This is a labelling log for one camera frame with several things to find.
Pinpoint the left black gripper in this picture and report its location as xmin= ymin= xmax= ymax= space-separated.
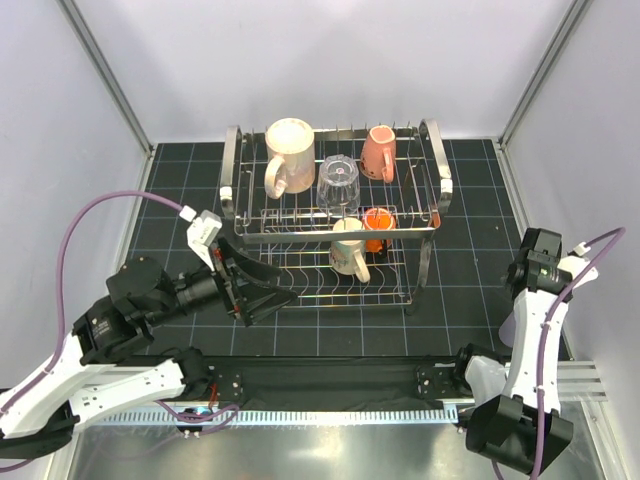
xmin=148 ymin=234 xmax=299 ymax=327

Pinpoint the beige floral mug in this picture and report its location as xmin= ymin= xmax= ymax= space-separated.
xmin=329 ymin=217 xmax=371 ymax=283

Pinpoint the clear faceted glass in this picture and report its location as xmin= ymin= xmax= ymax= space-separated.
xmin=316 ymin=154 xmax=360 ymax=218

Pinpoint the orange mug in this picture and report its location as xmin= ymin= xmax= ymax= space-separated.
xmin=362 ymin=207 xmax=396 ymax=258

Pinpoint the pink mug with purple interior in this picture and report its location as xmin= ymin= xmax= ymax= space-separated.
xmin=264 ymin=118 xmax=315 ymax=199

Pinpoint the salmon pink patterned cup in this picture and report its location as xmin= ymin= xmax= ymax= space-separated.
xmin=360 ymin=125 xmax=396 ymax=183

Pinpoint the lavender plastic cup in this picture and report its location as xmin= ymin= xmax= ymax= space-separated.
xmin=498 ymin=312 xmax=517 ymax=348

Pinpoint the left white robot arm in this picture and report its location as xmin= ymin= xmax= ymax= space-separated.
xmin=1 ymin=239 xmax=298 ymax=461

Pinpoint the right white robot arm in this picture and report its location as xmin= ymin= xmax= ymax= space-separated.
xmin=450 ymin=228 xmax=598 ymax=478

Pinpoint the steel two-tier dish rack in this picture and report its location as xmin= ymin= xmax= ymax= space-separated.
xmin=219 ymin=120 xmax=453 ymax=314

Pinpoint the black grid mat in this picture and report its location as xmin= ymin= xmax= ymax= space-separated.
xmin=127 ymin=139 xmax=521 ymax=357

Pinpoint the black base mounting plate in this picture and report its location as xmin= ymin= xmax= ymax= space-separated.
xmin=206 ymin=356 xmax=472 ymax=412

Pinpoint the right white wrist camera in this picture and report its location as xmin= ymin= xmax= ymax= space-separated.
xmin=559 ymin=242 xmax=599 ymax=289

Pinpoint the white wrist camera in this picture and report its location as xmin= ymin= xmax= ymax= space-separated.
xmin=179 ymin=205 xmax=222 ymax=271
xmin=559 ymin=242 xmax=599 ymax=289

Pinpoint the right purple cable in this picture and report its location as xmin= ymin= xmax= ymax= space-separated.
xmin=532 ymin=227 xmax=627 ymax=479

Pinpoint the purple cable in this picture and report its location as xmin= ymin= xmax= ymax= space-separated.
xmin=532 ymin=227 xmax=627 ymax=479
xmin=0 ymin=191 xmax=186 ymax=416

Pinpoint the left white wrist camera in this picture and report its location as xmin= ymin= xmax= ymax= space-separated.
xmin=179 ymin=205 xmax=222 ymax=271

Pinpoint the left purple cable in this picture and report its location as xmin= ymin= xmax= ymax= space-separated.
xmin=0 ymin=191 xmax=186 ymax=416

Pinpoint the white slotted cable duct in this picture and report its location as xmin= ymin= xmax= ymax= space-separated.
xmin=97 ymin=406 xmax=458 ymax=427

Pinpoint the right aluminium frame post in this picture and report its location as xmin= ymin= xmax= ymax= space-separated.
xmin=498 ymin=0 xmax=592 ymax=149

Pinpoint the aluminium frame post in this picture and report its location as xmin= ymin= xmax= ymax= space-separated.
xmin=55 ymin=0 xmax=153 ymax=156
xmin=498 ymin=0 xmax=592 ymax=149

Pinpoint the left aluminium frame post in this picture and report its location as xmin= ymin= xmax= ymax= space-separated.
xmin=55 ymin=0 xmax=153 ymax=156

